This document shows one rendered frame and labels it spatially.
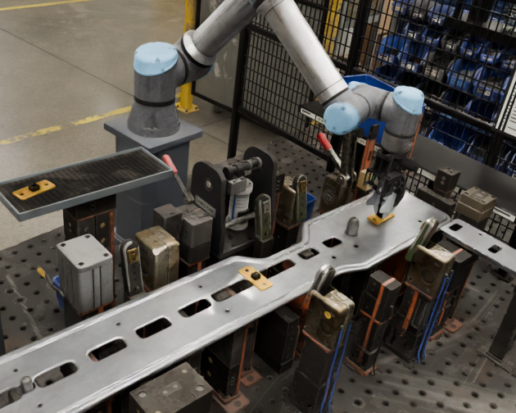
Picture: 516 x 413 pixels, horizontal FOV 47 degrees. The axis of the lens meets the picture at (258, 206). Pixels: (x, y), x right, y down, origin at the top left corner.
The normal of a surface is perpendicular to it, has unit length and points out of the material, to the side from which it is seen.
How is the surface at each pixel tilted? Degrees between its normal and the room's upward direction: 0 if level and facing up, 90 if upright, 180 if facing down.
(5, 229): 0
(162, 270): 90
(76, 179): 0
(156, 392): 0
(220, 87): 92
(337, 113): 90
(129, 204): 90
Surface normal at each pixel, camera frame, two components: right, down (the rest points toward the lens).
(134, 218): -0.65, 0.33
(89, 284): 0.66, 0.46
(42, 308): 0.12, -0.84
